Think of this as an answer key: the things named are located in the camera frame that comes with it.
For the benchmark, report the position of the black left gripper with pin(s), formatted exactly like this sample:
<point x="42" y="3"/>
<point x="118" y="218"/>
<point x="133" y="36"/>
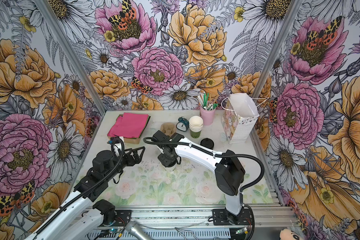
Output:
<point x="131" y="162"/>

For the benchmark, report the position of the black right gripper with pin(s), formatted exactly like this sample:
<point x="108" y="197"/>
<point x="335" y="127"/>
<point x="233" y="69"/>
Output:
<point x="164" y="161"/>

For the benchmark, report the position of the cartoon animal gift bag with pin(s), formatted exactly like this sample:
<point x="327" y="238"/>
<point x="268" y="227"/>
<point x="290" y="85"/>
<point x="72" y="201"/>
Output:
<point x="240" y="115"/>

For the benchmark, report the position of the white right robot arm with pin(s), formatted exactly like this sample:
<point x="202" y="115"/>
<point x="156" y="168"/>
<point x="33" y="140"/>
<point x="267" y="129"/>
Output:
<point x="229" y="171"/>

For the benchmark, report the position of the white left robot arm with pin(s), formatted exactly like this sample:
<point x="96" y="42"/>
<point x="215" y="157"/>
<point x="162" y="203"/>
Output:
<point x="82" y="211"/>

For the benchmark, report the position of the stack of pulp cup carriers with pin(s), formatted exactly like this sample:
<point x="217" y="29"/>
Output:
<point x="168" y="129"/>

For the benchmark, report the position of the teal alarm clock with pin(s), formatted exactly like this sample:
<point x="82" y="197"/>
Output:
<point x="183" y="124"/>

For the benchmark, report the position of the stack of black lids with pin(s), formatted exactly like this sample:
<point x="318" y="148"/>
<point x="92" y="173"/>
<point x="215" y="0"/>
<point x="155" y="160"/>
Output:
<point x="207" y="143"/>

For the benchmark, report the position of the stack of green paper cups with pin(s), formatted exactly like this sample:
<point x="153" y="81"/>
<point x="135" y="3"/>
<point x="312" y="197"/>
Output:
<point x="196" y="124"/>

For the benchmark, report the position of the pink straw holder cup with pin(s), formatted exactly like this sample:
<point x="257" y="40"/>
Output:
<point x="208" y="116"/>

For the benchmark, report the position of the wrapped straws bundle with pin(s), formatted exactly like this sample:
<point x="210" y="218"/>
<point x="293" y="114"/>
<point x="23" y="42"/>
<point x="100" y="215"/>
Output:
<point x="205" y="103"/>

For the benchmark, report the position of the silver microphone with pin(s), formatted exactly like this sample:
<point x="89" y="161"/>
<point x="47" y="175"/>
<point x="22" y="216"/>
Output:
<point x="134" y="229"/>

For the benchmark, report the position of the pink plush toy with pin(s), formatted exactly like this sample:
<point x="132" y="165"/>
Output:
<point x="287" y="234"/>

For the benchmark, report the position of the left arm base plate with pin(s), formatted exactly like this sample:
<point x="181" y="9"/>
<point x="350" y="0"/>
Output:
<point x="117" y="218"/>

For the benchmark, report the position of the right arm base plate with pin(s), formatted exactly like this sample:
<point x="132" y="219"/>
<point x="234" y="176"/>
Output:
<point x="221" y="217"/>

